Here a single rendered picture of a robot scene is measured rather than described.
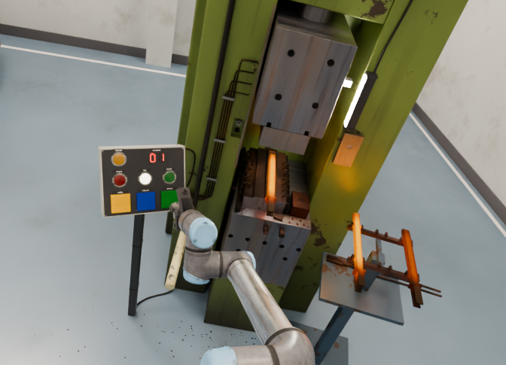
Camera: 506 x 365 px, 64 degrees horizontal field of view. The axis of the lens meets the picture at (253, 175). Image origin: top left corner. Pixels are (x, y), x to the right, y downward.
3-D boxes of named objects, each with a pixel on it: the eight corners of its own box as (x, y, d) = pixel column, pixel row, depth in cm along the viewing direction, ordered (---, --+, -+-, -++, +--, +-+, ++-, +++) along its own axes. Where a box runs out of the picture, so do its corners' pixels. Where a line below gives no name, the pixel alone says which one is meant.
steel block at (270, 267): (285, 287, 218) (311, 229, 191) (216, 273, 214) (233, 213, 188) (285, 216, 262) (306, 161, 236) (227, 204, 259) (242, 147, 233)
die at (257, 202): (281, 214, 195) (286, 201, 190) (241, 205, 193) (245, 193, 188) (281, 164, 228) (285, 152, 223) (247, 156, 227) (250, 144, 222)
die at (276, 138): (303, 155, 174) (310, 136, 168) (258, 144, 172) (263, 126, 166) (300, 109, 207) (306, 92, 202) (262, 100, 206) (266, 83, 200)
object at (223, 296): (265, 334, 245) (285, 287, 218) (202, 323, 242) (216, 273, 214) (267, 263, 290) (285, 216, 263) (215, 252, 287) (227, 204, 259)
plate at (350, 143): (350, 167, 191) (364, 137, 180) (332, 163, 190) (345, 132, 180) (349, 165, 192) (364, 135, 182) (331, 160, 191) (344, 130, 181)
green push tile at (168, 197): (179, 207, 174) (178, 190, 173) (161, 208, 171) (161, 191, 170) (178, 206, 175) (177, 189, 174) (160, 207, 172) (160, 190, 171)
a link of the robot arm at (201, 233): (190, 251, 128) (192, 220, 127) (179, 239, 139) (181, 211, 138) (217, 250, 132) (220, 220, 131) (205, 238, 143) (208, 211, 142)
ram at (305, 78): (341, 144, 169) (380, 52, 145) (251, 123, 166) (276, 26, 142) (331, 98, 203) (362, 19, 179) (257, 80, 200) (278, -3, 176)
